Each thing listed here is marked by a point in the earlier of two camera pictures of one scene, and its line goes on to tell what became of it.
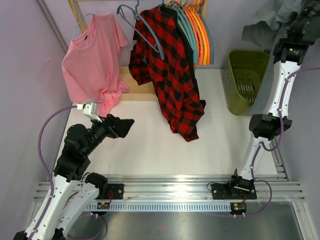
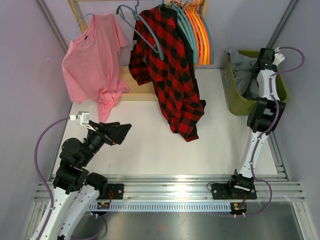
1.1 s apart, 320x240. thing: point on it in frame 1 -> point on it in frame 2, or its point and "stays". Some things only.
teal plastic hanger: (137, 16) stays
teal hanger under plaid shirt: (162, 3) stays
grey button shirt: (279, 13) -> (244, 75)
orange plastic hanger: (201, 48) stays
